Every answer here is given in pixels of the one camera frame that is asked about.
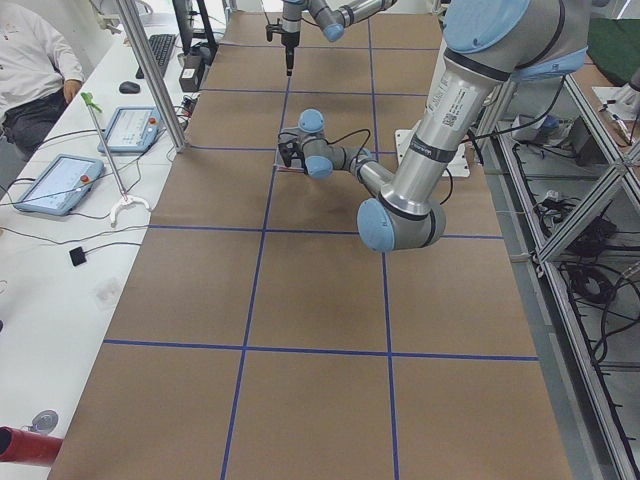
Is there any far blue teach pendant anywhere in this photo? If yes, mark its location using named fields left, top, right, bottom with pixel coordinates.
left=104, top=106, right=163, bottom=155

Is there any blue teach pendant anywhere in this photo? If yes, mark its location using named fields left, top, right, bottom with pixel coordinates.
left=104, top=106, right=163, bottom=155
left=15, top=154, right=104, bottom=216

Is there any person in white shirt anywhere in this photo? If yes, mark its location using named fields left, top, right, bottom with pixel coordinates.
left=1, top=1, right=84, bottom=158

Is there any round metal grommet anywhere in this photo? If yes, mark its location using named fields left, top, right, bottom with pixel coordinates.
left=28, top=409, right=59, bottom=435

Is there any blue tape strip lengthwise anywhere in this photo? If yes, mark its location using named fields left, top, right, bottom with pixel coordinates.
left=219, top=69, right=292, bottom=480

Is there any pink towel with white edge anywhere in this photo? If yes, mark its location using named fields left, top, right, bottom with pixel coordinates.
left=274, top=151, right=305, bottom=173

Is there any black keyboard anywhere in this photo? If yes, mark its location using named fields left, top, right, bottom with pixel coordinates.
left=148, top=33, right=177, bottom=76

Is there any small black square pad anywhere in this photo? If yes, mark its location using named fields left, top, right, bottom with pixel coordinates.
left=69, top=246, right=87, bottom=267

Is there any green cloth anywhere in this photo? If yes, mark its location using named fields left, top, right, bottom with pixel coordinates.
left=588, top=18, right=639, bottom=86

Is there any aluminium frame rail structure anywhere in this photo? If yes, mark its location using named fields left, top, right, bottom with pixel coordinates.
left=474, top=65, right=639, bottom=479

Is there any black computer mouse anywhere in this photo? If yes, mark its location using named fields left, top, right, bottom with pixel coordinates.
left=119, top=81, right=141, bottom=94

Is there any aluminium frame post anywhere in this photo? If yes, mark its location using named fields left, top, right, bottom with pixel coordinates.
left=115, top=0, right=186, bottom=153

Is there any black monitor stand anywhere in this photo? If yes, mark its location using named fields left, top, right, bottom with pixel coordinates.
left=171, top=0, right=218, bottom=58

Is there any red cylinder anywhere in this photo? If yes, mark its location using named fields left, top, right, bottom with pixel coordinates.
left=1, top=426, right=63, bottom=467

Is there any black power box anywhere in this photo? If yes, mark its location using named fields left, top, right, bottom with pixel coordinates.
left=179, top=55, right=205, bottom=93

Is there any reacher grabber stick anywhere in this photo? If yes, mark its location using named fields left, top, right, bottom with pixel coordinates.
left=80, top=92, right=151, bottom=228

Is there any near blue teach pendant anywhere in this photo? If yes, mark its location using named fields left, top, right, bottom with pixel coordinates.
left=15, top=154, right=104, bottom=216

